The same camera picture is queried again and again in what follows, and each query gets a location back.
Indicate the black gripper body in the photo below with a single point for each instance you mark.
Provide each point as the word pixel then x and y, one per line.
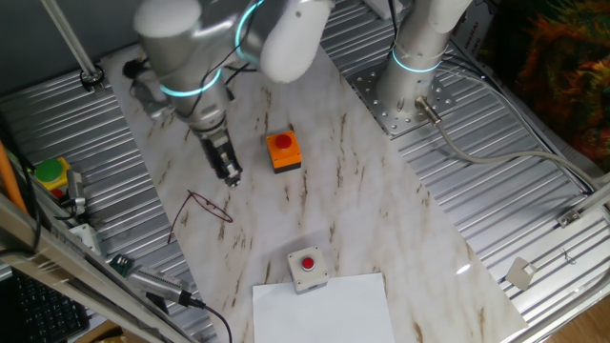
pixel 214 143

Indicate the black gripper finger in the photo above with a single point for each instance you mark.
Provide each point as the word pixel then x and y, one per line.
pixel 220 170
pixel 231 169

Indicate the dark red frame glasses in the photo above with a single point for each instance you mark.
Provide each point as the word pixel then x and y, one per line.
pixel 209 208

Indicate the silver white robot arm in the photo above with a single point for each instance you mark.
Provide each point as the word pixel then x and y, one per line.
pixel 414 47

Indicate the orange box red button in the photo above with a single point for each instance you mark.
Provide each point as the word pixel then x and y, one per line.
pixel 283 152

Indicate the grey box red button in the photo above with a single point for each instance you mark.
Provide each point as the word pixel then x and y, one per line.
pixel 57 193
pixel 307 276

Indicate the marble pattern table mat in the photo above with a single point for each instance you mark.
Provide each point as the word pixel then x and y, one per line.
pixel 357 214

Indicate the silver metal cylinder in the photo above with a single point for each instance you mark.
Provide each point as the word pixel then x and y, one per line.
pixel 75 186

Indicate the yellow box green button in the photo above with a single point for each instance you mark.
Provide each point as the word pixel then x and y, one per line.
pixel 49 170

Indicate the white paper sheet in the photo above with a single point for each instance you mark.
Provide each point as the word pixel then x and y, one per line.
pixel 324 314

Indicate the orange pole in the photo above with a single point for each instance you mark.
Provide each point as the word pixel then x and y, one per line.
pixel 9 178

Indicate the black keyboard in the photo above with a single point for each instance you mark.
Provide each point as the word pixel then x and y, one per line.
pixel 38 314

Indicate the white printed box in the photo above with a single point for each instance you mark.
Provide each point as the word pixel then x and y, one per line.
pixel 472 28

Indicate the small grey plate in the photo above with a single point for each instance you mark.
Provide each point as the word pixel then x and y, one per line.
pixel 519 274

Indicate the colourful patterned cloth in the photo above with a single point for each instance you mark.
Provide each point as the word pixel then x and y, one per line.
pixel 562 62

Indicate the silver finned camera device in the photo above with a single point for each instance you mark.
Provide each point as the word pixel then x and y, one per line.
pixel 157 283

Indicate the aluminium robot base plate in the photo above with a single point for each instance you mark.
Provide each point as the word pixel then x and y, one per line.
pixel 381 114

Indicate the aluminium frame bar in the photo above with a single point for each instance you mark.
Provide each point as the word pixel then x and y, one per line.
pixel 595 197
pixel 71 271

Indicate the aluminium frame post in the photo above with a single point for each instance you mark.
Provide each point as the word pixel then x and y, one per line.
pixel 67 38

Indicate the metal corner bracket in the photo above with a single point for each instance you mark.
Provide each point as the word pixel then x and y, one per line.
pixel 569 217

